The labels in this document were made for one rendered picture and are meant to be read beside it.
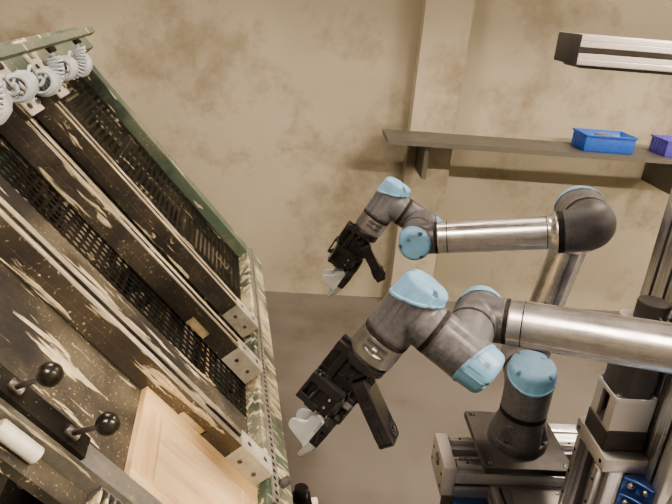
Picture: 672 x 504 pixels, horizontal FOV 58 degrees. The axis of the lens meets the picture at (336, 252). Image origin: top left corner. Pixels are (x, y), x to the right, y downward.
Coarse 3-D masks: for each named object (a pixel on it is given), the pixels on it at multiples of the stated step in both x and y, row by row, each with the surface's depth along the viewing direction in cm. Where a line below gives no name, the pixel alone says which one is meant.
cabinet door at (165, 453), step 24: (144, 408) 130; (168, 408) 139; (144, 432) 124; (168, 432) 133; (192, 432) 141; (144, 456) 119; (168, 456) 127; (192, 456) 135; (216, 456) 144; (144, 480) 114; (168, 480) 121; (192, 480) 129; (216, 480) 138; (240, 480) 148
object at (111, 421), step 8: (104, 416) 92; (112, 416) 93; (96, 424) 92; (104, 424) 92; (112, 424) 92; (120, 424) 94; (64, 432) 98; (72, 432) 98; (80, 432) 97; (104, 432) 92; (112, 432) 92
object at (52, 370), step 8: (40, 368) 87; (48, 368) 87; (56, 368) 88; (40, 376) 87; (48, 376) 87; (56, 376) 87; (8, 384) 93; (16, 384) 93; (24, 384) 92; (40, 384) 87; (48, 384) 87; (56, 384) 88; (16, 392) 93
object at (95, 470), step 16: (0, 400) 92; (0, 416) 93; (16, 416) 93; (32, 432) 95; (48, 448) 97; (64, 448) 97; (64, 464) 98; (80, 464) 99; (96, 464) 102; (112, 464) 105; (80, 480) 100; (96, 480) 101; (112, 480) 103; (128, 480) 106; (128, 496) 104; (144, 496) 108
